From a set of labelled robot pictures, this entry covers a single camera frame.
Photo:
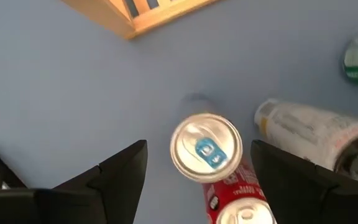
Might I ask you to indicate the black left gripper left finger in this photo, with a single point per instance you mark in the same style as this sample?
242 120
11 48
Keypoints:
104 193

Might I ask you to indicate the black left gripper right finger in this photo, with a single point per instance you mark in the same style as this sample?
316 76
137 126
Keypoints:
306 199

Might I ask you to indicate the Red Bull sugarfree can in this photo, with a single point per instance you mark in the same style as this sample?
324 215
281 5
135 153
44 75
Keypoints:
206 147

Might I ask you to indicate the wooden slatted shelf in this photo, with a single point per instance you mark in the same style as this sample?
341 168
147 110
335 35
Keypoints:
154 21

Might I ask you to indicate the white Celsius can yellow base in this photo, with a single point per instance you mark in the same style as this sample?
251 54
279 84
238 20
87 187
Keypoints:
306 130

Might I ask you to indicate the red Coca-Cola can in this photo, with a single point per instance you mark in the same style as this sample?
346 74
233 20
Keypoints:
235 189

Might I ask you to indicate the black aluminium rig frame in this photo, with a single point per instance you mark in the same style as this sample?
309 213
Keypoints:
2 168

